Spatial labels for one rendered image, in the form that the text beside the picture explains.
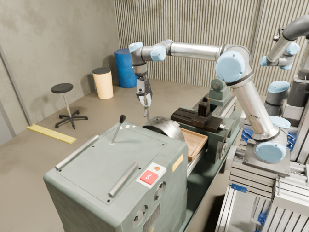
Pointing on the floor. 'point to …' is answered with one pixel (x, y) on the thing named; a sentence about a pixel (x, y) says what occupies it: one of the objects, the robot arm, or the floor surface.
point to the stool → (62, 88)
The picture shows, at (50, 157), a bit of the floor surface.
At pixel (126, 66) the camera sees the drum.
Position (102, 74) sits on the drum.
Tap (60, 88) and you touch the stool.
